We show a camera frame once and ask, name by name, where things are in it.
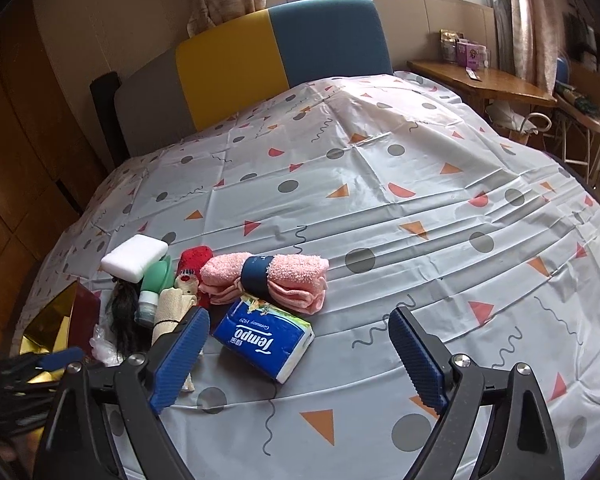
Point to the purple box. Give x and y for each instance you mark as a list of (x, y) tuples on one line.
[(470, 54)]

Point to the black hair wig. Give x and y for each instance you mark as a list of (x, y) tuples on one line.
[(122, 317)]

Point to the dark patterned box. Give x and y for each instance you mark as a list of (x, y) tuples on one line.
[(449, 46)]

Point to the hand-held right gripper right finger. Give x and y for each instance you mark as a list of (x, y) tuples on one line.
[(417, 360)]

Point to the beige cloth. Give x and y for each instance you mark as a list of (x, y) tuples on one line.
[(172, 312)]

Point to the white sponge block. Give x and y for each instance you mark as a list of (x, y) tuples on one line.
[(134, 257)]

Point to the wooden side table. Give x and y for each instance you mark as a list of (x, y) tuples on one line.
[(500, 85)]

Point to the pink towel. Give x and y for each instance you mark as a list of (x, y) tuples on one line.
[(285, 275)]

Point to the grey yellow blue headboard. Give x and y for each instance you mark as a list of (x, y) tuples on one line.
[(260, 60)]

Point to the red gift box gold interior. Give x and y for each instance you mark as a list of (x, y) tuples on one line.
[(50, 322)]

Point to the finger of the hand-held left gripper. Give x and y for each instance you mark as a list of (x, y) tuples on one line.
[(55, 357)]

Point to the blue tissue pack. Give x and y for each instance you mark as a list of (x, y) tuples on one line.
[(262, 332)]

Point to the patterned grey bed cover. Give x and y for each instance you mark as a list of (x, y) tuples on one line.
[(380, 210)]

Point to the metal folding rack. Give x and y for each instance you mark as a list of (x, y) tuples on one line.
[(582, 110)]

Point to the green silicone travel bottle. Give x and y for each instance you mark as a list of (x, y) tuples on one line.
[(156, 280)]

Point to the red bear sock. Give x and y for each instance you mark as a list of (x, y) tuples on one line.
[(192, 265)]

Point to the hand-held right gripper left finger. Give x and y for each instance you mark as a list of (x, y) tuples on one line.
[(177, 360)]

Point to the clear plastic bag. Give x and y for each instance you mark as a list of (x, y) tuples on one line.
[(104, 347)]

